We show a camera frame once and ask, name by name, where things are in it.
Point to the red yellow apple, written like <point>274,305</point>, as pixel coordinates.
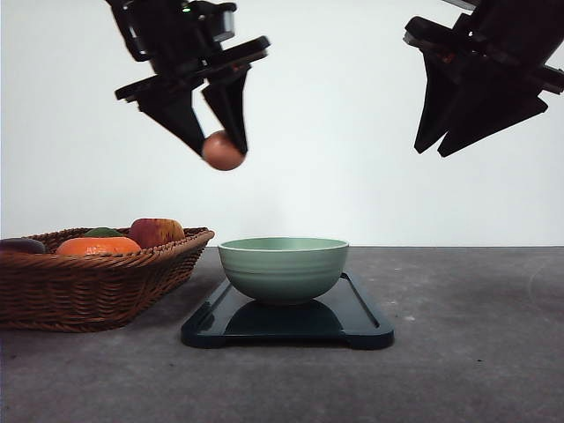
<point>155,231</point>

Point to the dark rectangular tray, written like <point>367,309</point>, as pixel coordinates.
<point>346,316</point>

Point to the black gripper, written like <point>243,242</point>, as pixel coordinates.
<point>512,39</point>
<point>184,40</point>

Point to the brown wicker basket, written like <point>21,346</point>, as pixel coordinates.
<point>57,292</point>

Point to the green avocado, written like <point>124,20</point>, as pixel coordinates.
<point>102,232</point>

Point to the green ceramic bowl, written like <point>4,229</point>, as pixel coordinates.
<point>283,269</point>

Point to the dark red apple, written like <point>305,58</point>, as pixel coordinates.
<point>21,245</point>

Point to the orange fruit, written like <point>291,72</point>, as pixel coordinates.
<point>97,246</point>

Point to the beige egg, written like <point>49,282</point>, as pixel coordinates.
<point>220,153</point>

